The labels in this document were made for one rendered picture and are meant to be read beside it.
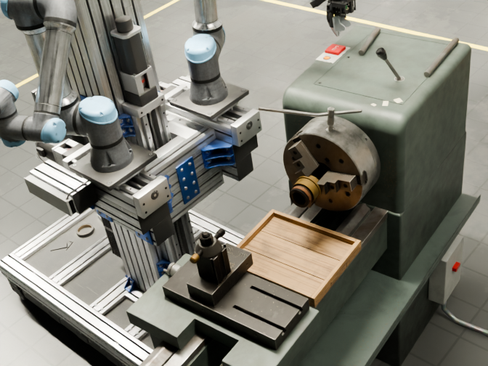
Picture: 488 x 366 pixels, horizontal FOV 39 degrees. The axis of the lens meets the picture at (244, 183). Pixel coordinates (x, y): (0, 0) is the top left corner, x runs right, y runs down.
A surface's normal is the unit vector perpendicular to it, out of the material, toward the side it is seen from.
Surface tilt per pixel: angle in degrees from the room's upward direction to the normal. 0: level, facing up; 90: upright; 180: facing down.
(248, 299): 0
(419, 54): 0
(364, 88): 0
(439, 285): 90
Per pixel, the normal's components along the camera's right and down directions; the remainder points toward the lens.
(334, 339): -0.13, -0.79
